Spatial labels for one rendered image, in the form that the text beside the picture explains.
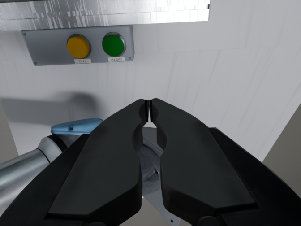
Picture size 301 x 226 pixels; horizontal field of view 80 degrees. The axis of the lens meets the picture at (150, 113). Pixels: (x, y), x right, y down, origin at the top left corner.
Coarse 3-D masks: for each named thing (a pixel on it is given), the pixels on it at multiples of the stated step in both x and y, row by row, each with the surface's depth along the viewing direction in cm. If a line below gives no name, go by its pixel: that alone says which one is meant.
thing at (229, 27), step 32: (0, 0) 40; (32, 0) 40; (224, 0) 41; (256, 0) 41; (288, 0) 41; (0, 32) 43; (160, 32) 44; (192, 32) 44; (224, 32) 45; (256, 32) 45; (288, 32) 45
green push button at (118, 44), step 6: (108, 36) 34; (114, 36) 34; (108, 42) 35; (114, 42) 35; (120, 42) 35; (108, 48) 35; (114, 48) 35; (120, 48) 35; (108, 54) 36; (114, 54) 36
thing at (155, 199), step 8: (144, 128) 58; (152, 128) 59; (144, 136) 55; (152, 136) 55; (152, 144) 52; (160, 152) 50; (160, 192) 56; (152, 200) 60; (160, 200) 57; (160, 208) 58; (168, 216) 57; (176, 216) 54; (176, 224) 55
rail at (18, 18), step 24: (48, 0) 32; (72, 0) 32; (96, 0) 32; (120, 0) 32; (144, 0) 32; (168, 0) 32; (192, 0) 32; (0, 24) 34; (24, 24) 34; (48, 24) 34; (72, 24) 34; (96, 24) 34; (120, 24) 34
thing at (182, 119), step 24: (168, 120) 9; (192, 120) 9; (168, 144) 8; (192, 144) 8; (216, 144) 8; (168, 168) 7; (192, 168) 7; (216, 168) 7; (168, 192) 6; (192, 192) 6; (216, 192) 6; (240, 192) 6; (192, 216) 6
